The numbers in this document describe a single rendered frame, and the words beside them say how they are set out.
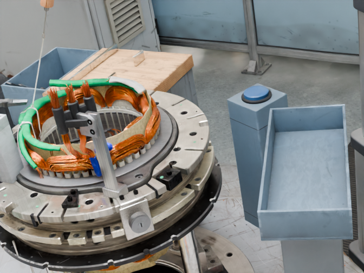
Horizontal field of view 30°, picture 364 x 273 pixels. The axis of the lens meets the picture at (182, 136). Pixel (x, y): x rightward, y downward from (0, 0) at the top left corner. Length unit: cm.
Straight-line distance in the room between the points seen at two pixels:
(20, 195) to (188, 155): 22
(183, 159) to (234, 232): 39
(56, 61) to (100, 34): 190
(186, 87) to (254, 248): 31
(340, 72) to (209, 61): 74
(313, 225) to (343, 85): 256
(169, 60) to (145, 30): 236
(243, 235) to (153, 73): 33
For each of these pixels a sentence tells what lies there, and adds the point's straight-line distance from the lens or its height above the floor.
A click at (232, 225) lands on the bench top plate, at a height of 78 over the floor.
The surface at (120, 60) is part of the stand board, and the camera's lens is 126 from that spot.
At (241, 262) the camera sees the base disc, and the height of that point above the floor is 80.
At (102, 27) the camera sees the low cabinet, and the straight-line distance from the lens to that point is 330.
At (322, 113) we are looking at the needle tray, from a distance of 101.
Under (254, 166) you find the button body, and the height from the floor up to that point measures 92.
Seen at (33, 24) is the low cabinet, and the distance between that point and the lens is 351.
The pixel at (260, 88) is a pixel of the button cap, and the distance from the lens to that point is 112.
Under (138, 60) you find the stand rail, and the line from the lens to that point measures 123.
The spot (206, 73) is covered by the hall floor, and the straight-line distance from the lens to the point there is 363.
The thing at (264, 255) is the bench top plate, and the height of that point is 78.
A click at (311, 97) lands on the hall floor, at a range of 327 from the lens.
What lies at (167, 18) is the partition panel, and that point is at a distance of 375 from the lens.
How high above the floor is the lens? 156
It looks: 30 degrees down
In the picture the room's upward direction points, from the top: 11 degrees counter-clockwise
